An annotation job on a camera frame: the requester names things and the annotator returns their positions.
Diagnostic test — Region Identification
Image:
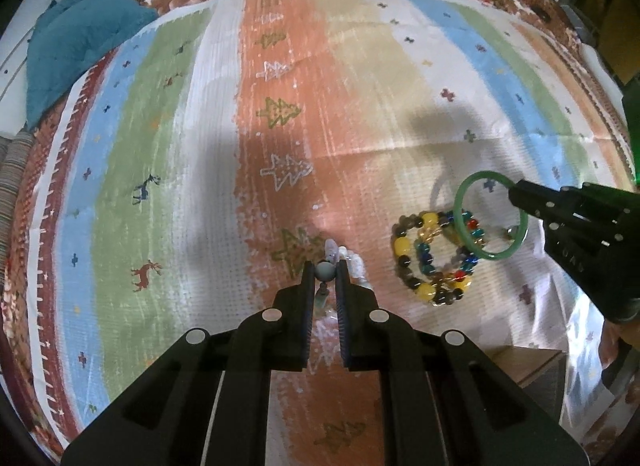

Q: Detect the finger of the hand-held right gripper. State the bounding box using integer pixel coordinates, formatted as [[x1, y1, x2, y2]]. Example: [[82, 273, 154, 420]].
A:
[[507, 178, 566, 227]]

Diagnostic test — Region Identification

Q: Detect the multicoloured bead bracelet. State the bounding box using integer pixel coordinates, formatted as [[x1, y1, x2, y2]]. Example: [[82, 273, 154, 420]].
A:
[[414, 212, 488, 283]]

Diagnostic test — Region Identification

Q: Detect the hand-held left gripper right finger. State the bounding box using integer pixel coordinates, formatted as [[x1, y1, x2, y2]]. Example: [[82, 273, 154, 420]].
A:
[[335, 261, 590, 466]]

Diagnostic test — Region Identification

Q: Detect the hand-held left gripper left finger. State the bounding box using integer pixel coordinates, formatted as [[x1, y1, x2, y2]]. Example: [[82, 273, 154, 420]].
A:
[[60, 262, 316, 466]]

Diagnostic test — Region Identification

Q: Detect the grey striped cloth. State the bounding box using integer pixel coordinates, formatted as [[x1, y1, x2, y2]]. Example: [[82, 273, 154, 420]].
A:
[[0, 132, 35, 231]]

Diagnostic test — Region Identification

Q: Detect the brown box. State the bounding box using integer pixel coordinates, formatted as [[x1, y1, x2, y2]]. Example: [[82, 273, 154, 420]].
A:
[[492, 345, 568, 419]]

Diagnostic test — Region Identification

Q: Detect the yellow and dark bead bracelet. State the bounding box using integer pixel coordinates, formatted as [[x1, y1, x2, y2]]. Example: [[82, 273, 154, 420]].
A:
[[392, 212, 476, 307]]

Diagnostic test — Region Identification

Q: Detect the green jade bangle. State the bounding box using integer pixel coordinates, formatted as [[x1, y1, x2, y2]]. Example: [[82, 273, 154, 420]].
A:
[[454, 171, 529, 261]]

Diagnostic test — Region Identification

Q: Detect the teal cloth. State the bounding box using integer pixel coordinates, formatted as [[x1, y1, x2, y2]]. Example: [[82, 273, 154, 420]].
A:
[[25, 0, 160, 131]]

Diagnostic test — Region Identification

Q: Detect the person's right hand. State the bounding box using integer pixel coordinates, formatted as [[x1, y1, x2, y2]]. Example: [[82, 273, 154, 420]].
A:
[[599, 318, 633, 392]]

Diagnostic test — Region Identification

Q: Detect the white bead bracelet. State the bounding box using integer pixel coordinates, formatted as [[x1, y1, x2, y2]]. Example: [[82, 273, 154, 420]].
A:
[[312, 241, 375, 317]]

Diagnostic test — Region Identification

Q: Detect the striped printed mat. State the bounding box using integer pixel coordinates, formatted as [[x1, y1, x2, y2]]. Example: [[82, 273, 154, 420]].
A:
[[0, 0, 632, 466]]

